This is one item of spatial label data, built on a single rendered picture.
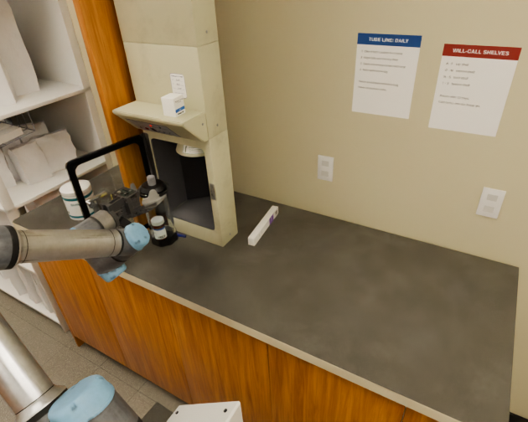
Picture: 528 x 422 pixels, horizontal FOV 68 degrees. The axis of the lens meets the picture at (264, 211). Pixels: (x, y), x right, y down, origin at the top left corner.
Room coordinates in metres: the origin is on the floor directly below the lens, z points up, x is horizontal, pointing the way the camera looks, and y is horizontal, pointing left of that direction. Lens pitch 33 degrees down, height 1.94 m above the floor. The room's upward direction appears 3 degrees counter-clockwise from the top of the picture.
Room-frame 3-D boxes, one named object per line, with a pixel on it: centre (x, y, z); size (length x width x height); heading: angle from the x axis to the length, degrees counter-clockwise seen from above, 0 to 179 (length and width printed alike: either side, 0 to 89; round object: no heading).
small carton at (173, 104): (1.26, 0.28, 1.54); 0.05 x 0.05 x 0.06; 62
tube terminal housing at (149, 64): (1.45, 0.24, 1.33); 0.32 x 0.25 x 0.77; 58
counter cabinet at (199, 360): (1.31, 0.13, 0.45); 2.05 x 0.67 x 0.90; 58
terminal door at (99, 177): (1.30, 0.55, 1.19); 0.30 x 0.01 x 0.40; 139
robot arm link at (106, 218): (1.01, 0.50, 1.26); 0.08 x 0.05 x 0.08; 58
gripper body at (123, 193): (1.08, 0.46, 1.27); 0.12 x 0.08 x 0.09; 148
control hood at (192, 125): (1.30, 0.34, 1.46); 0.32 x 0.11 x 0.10; 58
